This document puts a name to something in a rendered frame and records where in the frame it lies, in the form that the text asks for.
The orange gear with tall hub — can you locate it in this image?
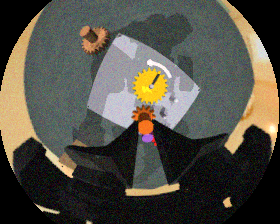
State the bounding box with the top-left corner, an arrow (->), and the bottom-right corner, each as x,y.
131,104 -> 156,134

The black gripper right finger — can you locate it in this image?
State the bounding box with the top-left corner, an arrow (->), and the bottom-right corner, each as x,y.
151,119 -> 230,186

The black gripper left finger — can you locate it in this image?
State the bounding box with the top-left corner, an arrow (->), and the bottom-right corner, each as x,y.
64,121 -> 139,189

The yellow gear with black stripe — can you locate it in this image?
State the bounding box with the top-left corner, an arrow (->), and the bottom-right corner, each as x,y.
132,68 -> 167,104

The white curved arrow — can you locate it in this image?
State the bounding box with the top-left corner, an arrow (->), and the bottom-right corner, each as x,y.
146,59 -> 171,78

